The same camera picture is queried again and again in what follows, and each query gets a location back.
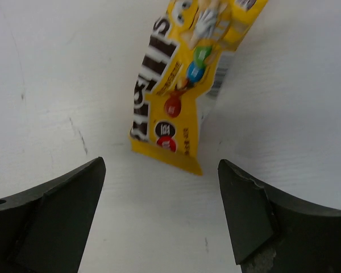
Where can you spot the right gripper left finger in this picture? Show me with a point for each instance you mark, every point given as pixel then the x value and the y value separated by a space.
pixel 46 228

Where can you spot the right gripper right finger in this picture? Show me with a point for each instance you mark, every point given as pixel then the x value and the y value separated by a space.
pixel 273 231

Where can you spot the yellow candy bar far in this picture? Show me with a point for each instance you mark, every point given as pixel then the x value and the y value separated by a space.
pixel 187 59

